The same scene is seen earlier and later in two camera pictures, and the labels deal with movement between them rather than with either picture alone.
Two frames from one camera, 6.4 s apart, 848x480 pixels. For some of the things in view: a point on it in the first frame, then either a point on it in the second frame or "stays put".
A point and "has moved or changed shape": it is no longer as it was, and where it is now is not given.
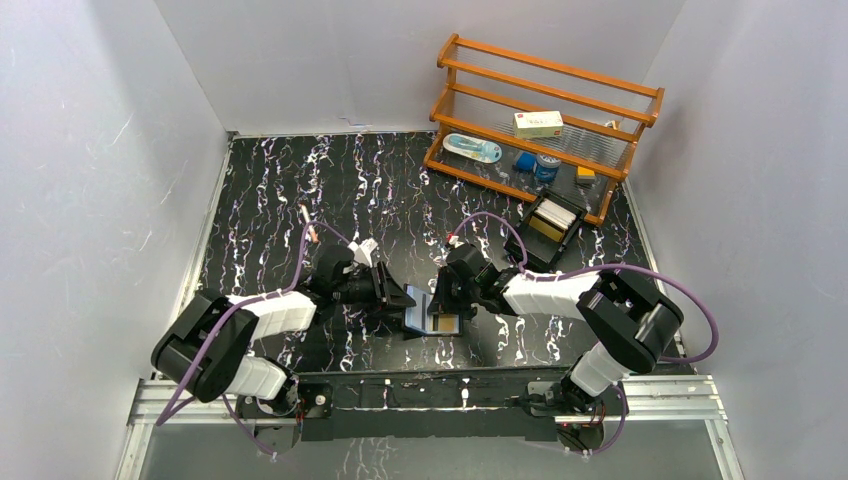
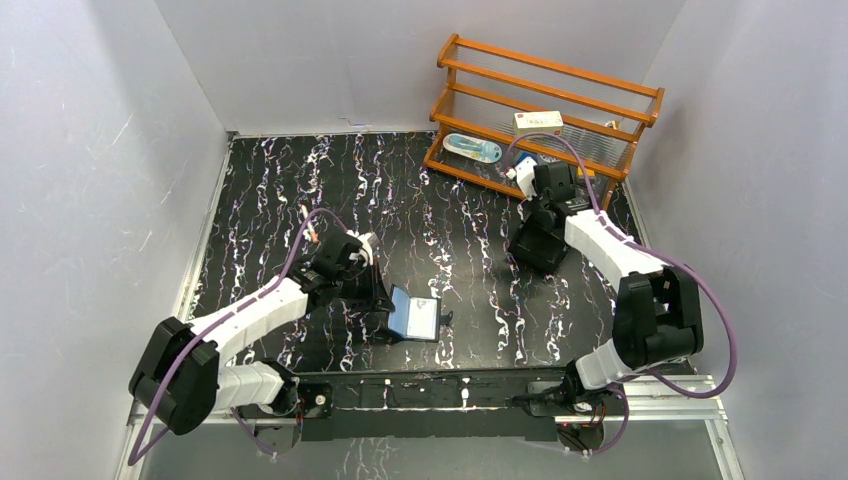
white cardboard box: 538,124 stays put
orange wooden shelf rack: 530,126 stays put
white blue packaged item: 471,147 stays put
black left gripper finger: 397,296 to 381,299
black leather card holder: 419,319 has moved or changed shape
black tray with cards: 547,228 stays put
